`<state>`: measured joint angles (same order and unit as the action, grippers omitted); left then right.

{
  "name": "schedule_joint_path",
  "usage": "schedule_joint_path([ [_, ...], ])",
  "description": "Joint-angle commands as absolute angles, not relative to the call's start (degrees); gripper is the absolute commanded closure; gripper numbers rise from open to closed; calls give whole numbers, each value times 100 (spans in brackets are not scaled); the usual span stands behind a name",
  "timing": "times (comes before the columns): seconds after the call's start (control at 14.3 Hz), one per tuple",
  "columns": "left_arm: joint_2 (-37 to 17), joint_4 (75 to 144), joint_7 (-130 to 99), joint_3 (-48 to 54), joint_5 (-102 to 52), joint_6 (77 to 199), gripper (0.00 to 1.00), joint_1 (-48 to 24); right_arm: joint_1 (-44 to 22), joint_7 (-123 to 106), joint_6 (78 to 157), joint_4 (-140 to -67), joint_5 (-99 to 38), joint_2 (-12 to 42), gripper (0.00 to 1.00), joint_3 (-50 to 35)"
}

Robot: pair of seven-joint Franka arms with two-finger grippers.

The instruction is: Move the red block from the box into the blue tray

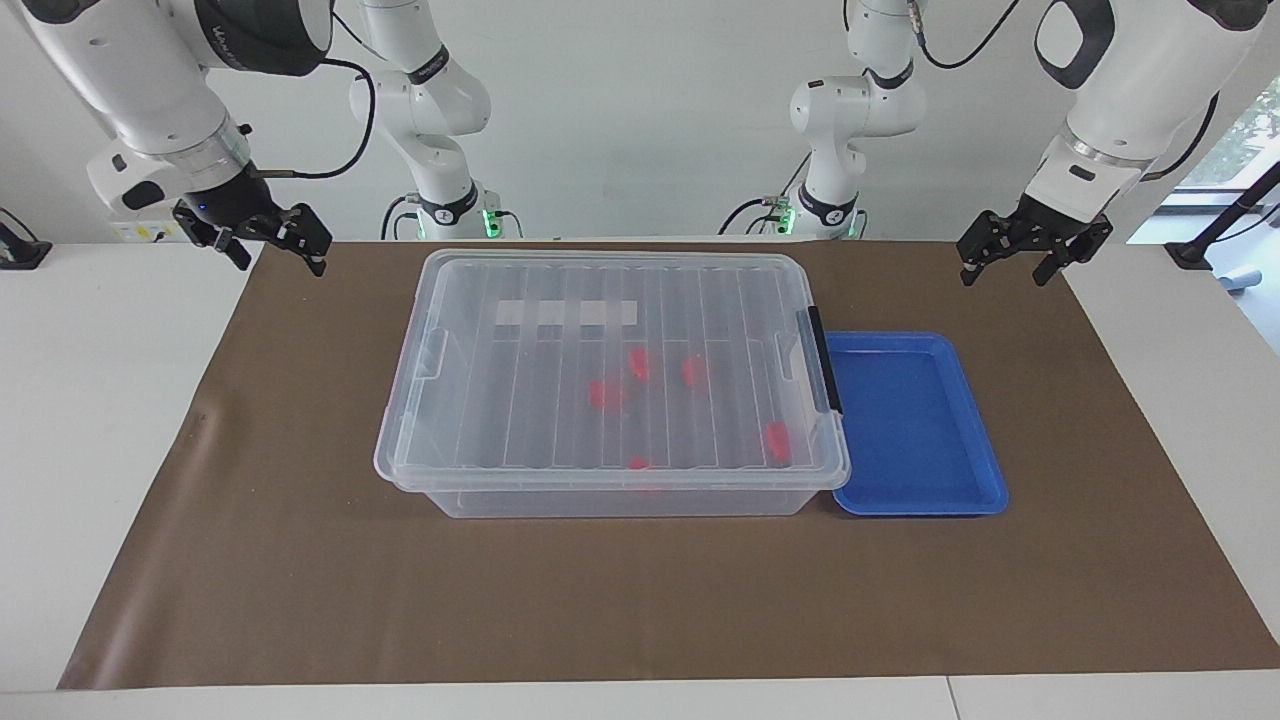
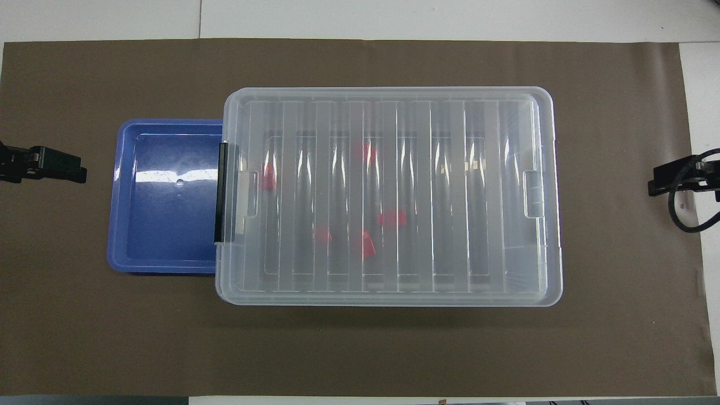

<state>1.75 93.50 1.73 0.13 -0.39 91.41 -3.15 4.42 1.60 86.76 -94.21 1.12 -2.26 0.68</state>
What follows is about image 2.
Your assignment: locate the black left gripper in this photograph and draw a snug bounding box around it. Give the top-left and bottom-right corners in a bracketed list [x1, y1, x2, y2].
[0, 142, 88, 185]

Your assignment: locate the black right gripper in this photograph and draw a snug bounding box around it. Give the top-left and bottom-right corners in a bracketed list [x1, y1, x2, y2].
[648, 157, 720, 202]

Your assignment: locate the clear ribbed plastic lid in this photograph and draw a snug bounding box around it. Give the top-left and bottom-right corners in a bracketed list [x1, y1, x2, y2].
[215, 86, 563, 307]

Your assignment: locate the blue plastic tray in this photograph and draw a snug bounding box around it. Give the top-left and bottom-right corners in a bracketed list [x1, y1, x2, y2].
[107, 119, 226, 275]

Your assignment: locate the clear plastic storage box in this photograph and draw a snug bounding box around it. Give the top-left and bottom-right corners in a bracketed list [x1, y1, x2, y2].
[215, 87, 563, 307]

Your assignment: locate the brown paper table mat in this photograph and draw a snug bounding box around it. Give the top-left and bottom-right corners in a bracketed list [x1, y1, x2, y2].
[0, 38, 718, 398]

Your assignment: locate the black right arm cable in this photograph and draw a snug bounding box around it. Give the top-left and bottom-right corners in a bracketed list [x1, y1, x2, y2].
[668, 148, 720, 234]

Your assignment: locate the black box latch handle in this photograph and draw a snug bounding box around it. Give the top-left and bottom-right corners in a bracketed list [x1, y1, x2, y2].
[214, 142, 229, 244]

